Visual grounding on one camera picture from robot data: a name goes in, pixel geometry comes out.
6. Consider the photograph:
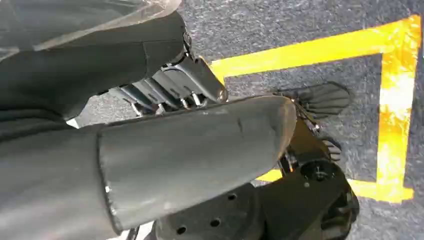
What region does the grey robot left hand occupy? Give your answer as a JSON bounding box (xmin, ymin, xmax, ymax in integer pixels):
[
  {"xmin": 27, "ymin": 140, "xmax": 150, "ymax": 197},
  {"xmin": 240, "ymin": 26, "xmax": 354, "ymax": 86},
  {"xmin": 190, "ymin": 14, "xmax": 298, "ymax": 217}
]
[{"xmin": 0, "ymin": 9, "xmax": 352, "ymax": 240}]

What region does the black robot foot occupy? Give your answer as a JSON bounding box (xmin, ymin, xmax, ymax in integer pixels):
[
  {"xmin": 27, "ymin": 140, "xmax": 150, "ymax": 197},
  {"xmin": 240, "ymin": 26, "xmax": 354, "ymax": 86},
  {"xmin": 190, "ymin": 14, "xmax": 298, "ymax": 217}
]
[{"xmin": 153, "ymin": 158, "xmax": 361, "ymax": 240}]

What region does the robot left arm ribbed sleeve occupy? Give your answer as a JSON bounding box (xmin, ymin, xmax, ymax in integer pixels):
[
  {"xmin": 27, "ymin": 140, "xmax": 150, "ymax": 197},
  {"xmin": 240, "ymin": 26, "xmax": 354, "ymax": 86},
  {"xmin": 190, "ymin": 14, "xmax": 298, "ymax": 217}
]
[{"xmin": 0, "ymin": 107, "xmax": 70, "ymax": 143}]

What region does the clear plastic film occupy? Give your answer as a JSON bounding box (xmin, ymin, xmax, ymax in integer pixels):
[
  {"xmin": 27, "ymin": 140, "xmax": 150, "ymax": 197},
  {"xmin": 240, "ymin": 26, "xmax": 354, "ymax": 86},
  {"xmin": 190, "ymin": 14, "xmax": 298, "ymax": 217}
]
[{"xmin": 0, "ymin": 0, "xmax": 184, "ymax": 62}]

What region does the yellow floor tape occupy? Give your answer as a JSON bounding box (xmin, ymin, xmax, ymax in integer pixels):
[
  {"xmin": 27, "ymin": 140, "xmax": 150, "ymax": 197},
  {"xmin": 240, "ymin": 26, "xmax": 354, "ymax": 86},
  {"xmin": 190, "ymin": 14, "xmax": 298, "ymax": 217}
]
[{"xmin": 210, "ymin": 13, "xmax": 423, "ymax": 204}]

